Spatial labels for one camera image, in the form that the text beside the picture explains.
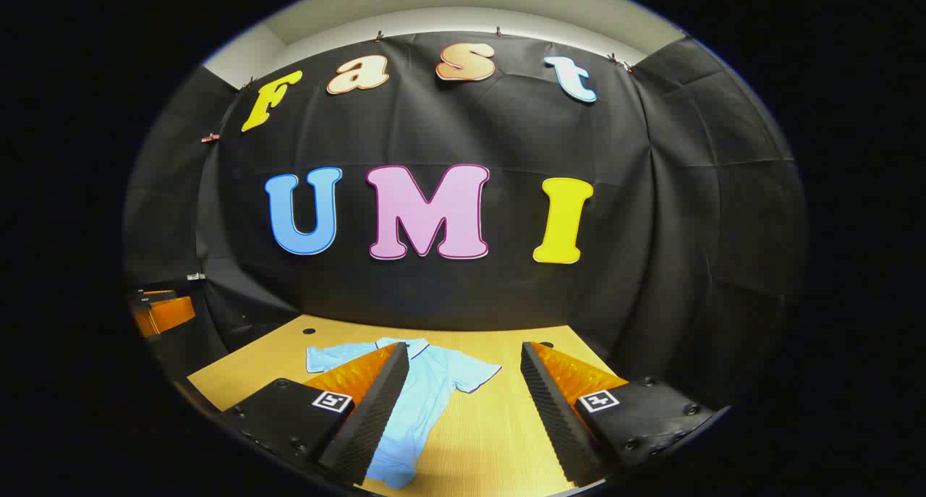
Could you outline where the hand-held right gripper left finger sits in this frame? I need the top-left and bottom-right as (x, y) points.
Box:
(219, 341), (411, 487)

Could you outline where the light blue T-shirt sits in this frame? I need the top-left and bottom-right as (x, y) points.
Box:
(305, 337), (503, 490)

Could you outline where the black backdrop cloth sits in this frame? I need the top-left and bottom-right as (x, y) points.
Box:
(123, 30), (807, 411)

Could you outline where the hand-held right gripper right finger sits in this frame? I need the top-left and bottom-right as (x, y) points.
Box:
(519, 341), (718, 488)

